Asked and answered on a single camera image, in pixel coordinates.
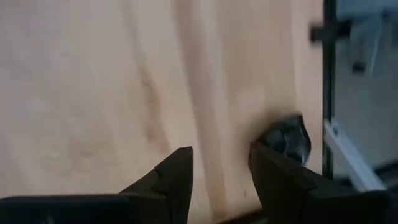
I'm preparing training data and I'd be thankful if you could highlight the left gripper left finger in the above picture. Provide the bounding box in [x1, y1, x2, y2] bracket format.
[120, 146, 194, 224]

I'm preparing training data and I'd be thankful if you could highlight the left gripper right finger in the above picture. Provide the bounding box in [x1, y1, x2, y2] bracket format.
[248, 142, 318, 224]

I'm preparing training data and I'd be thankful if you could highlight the black glossy pointed bowl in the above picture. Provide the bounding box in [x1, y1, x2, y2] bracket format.
[256, 113, 312, 166]

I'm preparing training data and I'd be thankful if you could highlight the black table edge frame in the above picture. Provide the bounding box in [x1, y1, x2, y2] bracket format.
[310, 0, 352, 180]

